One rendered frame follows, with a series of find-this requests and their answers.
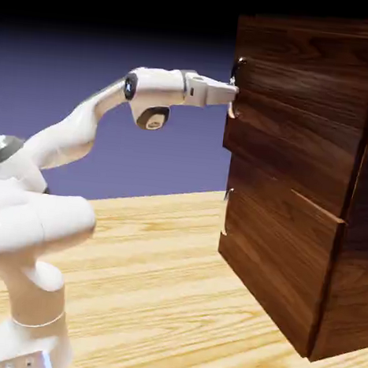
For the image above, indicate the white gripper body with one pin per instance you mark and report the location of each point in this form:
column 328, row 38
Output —
column 218, row 93

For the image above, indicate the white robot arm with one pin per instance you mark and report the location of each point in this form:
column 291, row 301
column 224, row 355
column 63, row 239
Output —
column 65, row 137

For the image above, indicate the large dark wood door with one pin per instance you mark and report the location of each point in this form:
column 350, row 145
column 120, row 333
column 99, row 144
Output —
column 300, row 125

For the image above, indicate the dark wood cabinet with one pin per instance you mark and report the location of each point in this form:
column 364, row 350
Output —
column 354, row 187

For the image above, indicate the small dark wood door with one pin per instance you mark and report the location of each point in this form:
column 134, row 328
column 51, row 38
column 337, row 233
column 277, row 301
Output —
column 278, row 256

